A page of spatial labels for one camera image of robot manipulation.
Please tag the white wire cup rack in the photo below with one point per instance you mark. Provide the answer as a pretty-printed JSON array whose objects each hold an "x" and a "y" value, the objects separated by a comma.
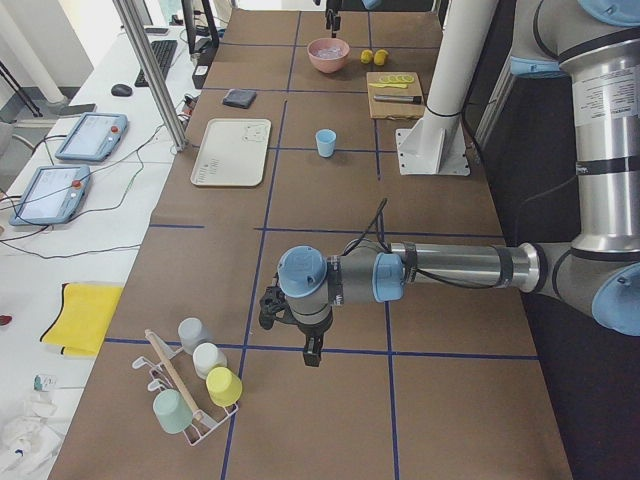
[{"x": 214, "y": 417}]

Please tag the pink bowl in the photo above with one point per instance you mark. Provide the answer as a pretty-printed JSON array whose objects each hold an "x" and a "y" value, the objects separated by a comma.
[{"x": 329, "y": 66}]

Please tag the whole yellow lemon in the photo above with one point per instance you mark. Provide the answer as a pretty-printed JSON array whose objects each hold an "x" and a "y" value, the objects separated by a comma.
[
  {"x": 380, "y": 57},
  {"x": 366, "y": 56}
]

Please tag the yellow cloth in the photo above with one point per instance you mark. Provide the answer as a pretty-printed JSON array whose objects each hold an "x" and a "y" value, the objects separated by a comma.
[{"x": 84, "y": 318}]

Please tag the steel muddler black tip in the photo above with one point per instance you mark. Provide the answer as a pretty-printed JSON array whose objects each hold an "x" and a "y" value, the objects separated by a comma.
[{"x": 403, "y": 99}]

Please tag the black computer mouse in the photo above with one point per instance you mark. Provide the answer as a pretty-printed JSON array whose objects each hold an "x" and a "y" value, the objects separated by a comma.
[{"x": 121, "y": 90}]

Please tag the bamboo cutting board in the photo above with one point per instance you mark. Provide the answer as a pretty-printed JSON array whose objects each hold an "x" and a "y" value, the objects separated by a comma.
[{"x": 380, "y": 110}]

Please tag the wooden rack handle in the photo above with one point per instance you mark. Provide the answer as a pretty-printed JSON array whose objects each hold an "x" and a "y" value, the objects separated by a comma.
[{"x": 165, "y": 354}]

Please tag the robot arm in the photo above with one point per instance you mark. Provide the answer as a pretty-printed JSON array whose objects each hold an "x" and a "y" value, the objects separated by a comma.
[
  {"x": 368, "y": 5},
  {"x": 596, "y": 44}
]

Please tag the light blue plastic cup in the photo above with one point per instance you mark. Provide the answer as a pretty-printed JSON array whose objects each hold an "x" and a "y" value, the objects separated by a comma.
[{"x": 325, "y": 142}]

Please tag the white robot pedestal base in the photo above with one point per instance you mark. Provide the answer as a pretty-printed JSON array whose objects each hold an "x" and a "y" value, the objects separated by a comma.
[{"x": 435, "y": 145}]

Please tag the black power adapter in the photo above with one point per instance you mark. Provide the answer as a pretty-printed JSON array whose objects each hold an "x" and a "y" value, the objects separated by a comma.
[{"x": 199, "y": 76}]

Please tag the yellow plastic knife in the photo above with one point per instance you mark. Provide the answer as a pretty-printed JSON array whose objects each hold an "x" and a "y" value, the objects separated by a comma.
[{"x": 388, "y": 85}]

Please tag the black keyboard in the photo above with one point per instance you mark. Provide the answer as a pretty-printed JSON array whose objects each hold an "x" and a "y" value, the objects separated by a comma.
[{"x": 163, "y": 51}]

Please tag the clear ice cubes pile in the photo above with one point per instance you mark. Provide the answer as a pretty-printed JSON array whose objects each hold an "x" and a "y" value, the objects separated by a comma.
[{"x": 326, "y": 52}]

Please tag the aluminium frame post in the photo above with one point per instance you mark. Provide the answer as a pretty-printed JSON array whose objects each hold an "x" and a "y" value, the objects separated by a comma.
[{"x": 134, "y": 28}]

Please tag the white cup on rack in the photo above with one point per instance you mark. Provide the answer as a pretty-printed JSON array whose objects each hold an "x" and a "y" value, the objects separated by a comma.
[{"x": 207, "y": 356}]

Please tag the white crumpled cloth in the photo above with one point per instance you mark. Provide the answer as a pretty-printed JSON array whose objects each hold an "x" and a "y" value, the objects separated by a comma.
[{"x": 28, "y": 441}]

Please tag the grey cup on rack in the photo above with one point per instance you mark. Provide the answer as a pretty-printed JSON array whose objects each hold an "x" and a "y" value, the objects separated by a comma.
[{"x": 192, "y": 332}]

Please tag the yellow cup on rack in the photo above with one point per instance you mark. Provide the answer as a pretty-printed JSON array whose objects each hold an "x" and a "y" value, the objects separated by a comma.
[{"x": 224, "y": 386}]

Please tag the blue teach pendant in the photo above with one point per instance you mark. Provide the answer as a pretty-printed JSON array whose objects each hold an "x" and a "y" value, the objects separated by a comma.
[
  {"x": 93, "y": 138},
  {"x": 52, "y": 196}
]

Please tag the cream bear serving tray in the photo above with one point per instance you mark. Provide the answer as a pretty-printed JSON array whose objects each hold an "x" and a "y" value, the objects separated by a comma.
[{"x": 232, "y": 153}]

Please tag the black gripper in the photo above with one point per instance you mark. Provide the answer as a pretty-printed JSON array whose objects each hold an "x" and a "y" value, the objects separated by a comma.
[
  {"x": 333, "y": 23},
  {"x": 310, "y": 333}
]

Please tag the grey folded cloth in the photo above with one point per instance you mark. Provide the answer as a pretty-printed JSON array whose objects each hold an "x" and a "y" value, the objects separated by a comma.
[{"x": 239, "y": 98}]

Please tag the green cup on rack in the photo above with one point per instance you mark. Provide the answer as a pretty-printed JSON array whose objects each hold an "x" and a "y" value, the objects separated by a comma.
[{"x": 172, "y": 411}]

